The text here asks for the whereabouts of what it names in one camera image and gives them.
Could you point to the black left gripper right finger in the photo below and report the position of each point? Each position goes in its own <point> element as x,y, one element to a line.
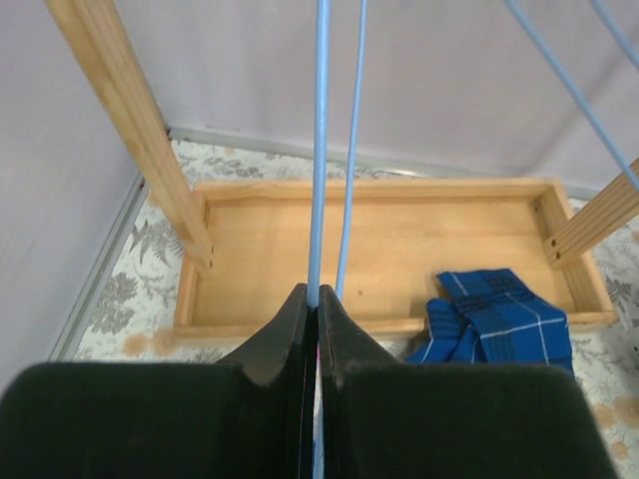
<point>383,418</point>

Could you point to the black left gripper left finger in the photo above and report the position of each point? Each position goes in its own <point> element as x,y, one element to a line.
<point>243,416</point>

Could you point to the blue plaid shirt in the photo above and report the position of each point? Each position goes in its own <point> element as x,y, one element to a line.
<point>491,316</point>

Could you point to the red shirt wire hanger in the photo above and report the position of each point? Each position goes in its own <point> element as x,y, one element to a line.
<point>572,88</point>

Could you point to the blue shirt wire hanger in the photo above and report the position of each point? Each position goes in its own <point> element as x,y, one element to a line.
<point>320,155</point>

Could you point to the wooden clothes rack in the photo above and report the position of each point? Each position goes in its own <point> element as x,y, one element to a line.
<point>247,243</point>

